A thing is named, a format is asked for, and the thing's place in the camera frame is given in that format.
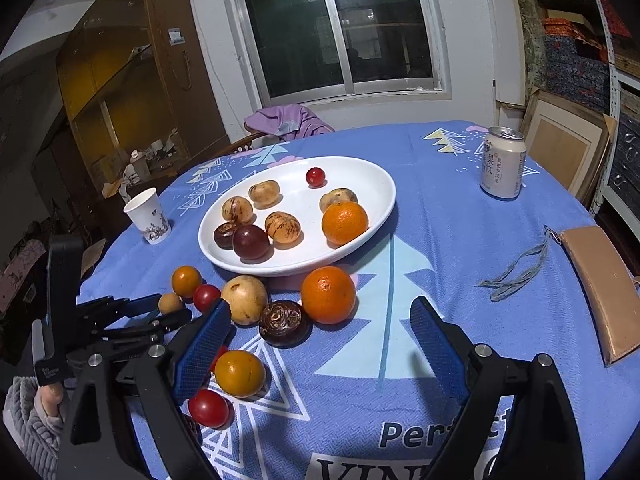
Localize person's left forearm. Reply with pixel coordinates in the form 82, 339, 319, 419
2, 375, 66, 480

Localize dark red plum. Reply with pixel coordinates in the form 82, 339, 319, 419
232, 224, 273, 262

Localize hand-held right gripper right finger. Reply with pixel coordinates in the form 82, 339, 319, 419
409, 296, 586, 480

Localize person's left hand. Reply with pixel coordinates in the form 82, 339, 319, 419
36, 385, 66, 423

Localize purple cloth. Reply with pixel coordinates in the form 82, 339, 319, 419
243, 104, 335, 142

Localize dark marbled panel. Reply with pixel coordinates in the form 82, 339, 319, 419
515, 0, 551, 106

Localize small tan longan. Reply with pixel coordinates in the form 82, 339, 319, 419
158, 292, 184, 316

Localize small orange tangerine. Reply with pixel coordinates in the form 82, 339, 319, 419
171, 266, 203, 297

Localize wooden glass cabinet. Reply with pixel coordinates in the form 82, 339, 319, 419
55, 0, 231, 201

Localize striped orange passion fruit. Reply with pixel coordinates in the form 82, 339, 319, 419
264, 211, 302, 248

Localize white oval plate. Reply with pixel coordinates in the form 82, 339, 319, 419
198, 156, 397, 278

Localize tan passion fruit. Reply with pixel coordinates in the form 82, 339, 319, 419
319, 188, 358, 213
221, 196, 254, 223
248, 180, 281, 209
221, 275, 269, 326

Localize white drink can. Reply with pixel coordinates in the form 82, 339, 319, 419
479, 126, 528, 201

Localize blue printed tablecloth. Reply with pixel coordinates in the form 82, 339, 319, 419
77, 119, 640, 480

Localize shelf of patterned boxes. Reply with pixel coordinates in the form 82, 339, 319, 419
520, 0, 640, 211

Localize round orange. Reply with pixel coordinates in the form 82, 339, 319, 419
321, 201, 369, 247
300, 266, 357, 325

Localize white printed paper cup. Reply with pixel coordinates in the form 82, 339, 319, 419
123, 187, 172, 246

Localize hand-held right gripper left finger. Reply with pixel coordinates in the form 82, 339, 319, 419
56, 298, 233, 480

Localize wooden picture frames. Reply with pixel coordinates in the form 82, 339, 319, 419
520, 87, 618, 206

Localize grey blue string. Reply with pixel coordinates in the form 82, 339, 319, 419
475, 227, 556, 303

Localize wooden chair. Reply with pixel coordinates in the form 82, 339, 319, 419
187, 130, 263, 173

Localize yellow orange tomato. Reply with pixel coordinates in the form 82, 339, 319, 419
214, 350, 267, 398

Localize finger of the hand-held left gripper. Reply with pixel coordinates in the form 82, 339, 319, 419
77, 296, 162, 318
100, 308, 193, 356

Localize hanging cord loop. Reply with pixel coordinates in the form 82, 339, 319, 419
172, 47, 193, 90

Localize white leaning board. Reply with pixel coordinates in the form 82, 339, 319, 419
482, 0, 526, 108

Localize sliding glass window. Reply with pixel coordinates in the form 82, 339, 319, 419
217, 0, 453, 106

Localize white metal shelf rack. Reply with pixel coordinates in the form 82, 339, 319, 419
592, 0, 640, 221

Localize tan leather pouch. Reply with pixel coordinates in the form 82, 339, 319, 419
559, 226, 640, 368

